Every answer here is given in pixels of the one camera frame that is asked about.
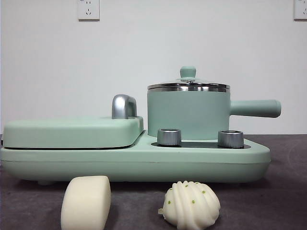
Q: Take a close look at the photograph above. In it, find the green breakfast machine base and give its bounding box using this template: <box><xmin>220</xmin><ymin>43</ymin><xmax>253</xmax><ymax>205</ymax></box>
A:
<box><xmin>0</xmin><ymin>129</ymin><xmax>272</xmax><ymax>186</ymax></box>

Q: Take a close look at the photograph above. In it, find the pleated white bun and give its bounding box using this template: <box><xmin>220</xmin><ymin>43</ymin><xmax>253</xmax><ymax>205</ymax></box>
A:
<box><xmin>157</xmin><ymin>181</ymin><xmax>221</xmax><ymax>230</ymax></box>

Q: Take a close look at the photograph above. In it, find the green griddle cover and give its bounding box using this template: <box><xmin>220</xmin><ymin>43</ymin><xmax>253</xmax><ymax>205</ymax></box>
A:
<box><xmin>2</xmin><ymin>115</ymin><xmax>145</xmax><ymax>148</ymax></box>

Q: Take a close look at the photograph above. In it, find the white wall socket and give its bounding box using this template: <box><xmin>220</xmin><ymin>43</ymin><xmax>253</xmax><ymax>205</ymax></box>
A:
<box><xmin>294</xmin><ymin>0</ymin><xmax>307</xmax><ymax>21</ymax></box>
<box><xmin>77</xmin><ymin>0</ymin><xmax>100</xmax><ymax>22</ymax></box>

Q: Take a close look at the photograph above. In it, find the smooth white steamed bun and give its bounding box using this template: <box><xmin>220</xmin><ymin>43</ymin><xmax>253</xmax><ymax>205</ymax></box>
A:
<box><xmin>60</xmin><ymin>175</ymin><xmax>112</xmax><ymax>230</ymax></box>

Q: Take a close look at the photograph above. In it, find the glass pot lid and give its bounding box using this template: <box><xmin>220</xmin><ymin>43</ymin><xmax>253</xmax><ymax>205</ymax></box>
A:
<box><xmin>147</xmin><ymin>66</ymin><xmax>231</xmax><ymax>89</ymax></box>

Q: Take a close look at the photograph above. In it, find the silver control knob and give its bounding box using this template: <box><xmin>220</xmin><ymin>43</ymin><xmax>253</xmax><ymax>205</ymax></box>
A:
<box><xmin>217</xmin><ymin>130</ymin><xmax>243</xmax><ymax>147</ymax></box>
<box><xmin>157</xmin><ymin>128</ymin><xmax>182</xmax><ymax>146</ymax></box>

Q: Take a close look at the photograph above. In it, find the green steamer pot with handle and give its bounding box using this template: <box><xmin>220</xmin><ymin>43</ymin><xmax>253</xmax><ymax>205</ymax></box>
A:
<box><xmin>146</xmin><ymin>86</ymin><xmax>282</xmax><ymax>141</ymax></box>

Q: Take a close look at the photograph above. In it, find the silver cover handle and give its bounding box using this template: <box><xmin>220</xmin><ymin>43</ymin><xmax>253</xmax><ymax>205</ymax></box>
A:
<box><xmin>111</xmin><ymin>94</ymin><xmax>138</xmax><ymax>120</ymax></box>

